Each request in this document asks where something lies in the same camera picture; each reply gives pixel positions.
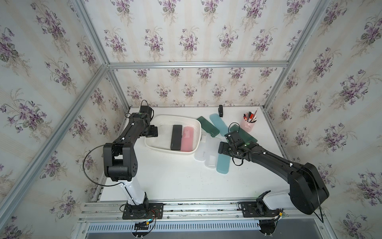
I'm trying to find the teal pencil case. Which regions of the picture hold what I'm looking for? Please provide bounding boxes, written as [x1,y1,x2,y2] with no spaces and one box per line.
[216,154,231,174]

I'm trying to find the white plastic storage box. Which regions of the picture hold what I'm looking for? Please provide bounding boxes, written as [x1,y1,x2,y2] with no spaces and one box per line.
[145,115,202,155]

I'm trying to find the black pencil case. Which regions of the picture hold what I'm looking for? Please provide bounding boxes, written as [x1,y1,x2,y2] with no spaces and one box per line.
[170,124,183,151]

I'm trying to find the pink pencil case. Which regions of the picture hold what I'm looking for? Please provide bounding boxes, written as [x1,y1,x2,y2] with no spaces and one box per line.
[181,126,194,152]

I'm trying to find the clear frosted pencil case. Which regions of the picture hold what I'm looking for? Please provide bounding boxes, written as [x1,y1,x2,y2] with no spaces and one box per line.
[194,132,210,161]
[205,138,221,169]

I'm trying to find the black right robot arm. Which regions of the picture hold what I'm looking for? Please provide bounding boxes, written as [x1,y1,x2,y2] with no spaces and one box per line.
[218,141,329,215]

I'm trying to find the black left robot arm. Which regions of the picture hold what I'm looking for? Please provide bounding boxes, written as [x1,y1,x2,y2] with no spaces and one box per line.
[103,109,158,209]

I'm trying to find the dark green pencil case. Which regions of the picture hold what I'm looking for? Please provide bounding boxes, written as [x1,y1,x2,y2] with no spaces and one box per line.
[197,116,220,137]
[229,124,258,143]

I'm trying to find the light blue pencil case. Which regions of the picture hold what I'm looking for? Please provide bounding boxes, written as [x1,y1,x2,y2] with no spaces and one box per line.
[210,114,228,137]

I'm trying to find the pink pen cup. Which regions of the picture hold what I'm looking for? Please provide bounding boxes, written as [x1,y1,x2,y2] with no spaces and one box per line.
[240,111,257,132]

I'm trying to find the small black device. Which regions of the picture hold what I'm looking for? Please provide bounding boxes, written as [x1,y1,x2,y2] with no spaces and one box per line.
[218,105,223,118]

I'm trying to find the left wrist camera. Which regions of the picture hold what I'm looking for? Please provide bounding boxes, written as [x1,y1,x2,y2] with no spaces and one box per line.
[139,105,154,118]

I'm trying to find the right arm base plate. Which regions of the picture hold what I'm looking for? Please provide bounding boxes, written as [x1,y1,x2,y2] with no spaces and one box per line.
[238,201,284,218]

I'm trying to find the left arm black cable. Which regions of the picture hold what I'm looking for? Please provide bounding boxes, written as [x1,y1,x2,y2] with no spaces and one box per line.
[82,144,123,188]

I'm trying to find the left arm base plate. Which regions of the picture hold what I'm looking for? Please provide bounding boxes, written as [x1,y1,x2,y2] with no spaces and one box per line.
[122,203,164,220]

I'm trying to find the aluminium rail frame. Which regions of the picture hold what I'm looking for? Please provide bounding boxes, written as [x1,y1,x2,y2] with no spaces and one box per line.
[70,200,336,239]

